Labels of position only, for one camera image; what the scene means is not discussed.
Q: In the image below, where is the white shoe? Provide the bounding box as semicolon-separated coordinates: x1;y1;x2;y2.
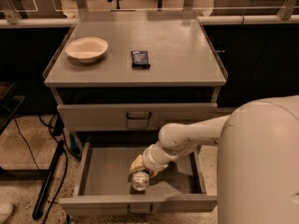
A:
0;203;14;224

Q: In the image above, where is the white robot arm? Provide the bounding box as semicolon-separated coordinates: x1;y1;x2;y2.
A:
130;95;299;224

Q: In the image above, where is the closed grey top drawer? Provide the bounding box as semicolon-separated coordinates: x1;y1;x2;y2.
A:
58;103;217;132

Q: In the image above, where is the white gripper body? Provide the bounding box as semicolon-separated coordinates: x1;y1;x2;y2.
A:
142;147;170;172

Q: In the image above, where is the black bar on floor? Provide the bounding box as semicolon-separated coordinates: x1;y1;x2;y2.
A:
32;140;64;220

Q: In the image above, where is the black cable on floor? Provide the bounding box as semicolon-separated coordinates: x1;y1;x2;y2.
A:
0;103;82;224

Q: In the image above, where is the silver green 7up can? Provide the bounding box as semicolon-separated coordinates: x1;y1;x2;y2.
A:
131;170;150;191

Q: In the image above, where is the open grey middle drawer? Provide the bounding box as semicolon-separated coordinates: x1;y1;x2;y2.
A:
60;143;217;216

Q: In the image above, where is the dark blue snack packet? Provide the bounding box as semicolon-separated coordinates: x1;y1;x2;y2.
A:
131;50;150;69

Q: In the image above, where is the white paper bowl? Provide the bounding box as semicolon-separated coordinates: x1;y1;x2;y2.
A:
65;37;108;63

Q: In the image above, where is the grey metal drawer cabinet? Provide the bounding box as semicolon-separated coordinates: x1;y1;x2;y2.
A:
45;10;227;147

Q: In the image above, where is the dark side table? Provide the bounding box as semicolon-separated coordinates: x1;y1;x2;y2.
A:
0;82;25;134

